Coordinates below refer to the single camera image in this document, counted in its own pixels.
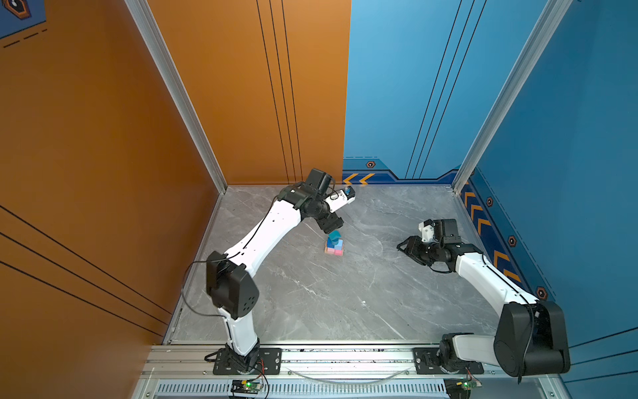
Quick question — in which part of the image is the left aluminium corner post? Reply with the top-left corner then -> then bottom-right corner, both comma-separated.
125,0 -> 228,195

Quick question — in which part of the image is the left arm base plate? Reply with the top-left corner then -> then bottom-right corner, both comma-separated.
213,346 -> 282,376

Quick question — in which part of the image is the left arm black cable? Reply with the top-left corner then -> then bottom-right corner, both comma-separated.
180,258 -> 223,319

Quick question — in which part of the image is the aluminium front rail frame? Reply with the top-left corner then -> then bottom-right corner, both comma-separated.
132,341 -> 570,398

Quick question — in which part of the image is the left green circuit board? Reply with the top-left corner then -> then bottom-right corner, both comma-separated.
229,379 -> 266,398

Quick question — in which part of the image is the right green circuit board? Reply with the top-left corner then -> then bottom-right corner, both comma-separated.
444,379 -> 483,399

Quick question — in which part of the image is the aluminium corner post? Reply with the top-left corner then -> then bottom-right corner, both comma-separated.
452,0 -> 573,196
125,0 -> 228,195

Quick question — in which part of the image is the right aluminium corner post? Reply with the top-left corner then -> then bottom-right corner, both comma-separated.
452,0 -> 573,196

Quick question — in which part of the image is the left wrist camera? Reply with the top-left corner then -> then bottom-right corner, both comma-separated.
325,186 -> 356,213

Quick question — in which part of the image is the green circuit board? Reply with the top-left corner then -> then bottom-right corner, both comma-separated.
229,379 -> 266,398
444,379 -> 483,399

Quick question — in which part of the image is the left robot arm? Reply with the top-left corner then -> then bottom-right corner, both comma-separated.
205,169 -> 356,373

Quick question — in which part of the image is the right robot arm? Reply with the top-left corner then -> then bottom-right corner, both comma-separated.
397,219 -> 572,379

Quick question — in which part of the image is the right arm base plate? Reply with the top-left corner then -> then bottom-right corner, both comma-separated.
412,347 -> 484,375

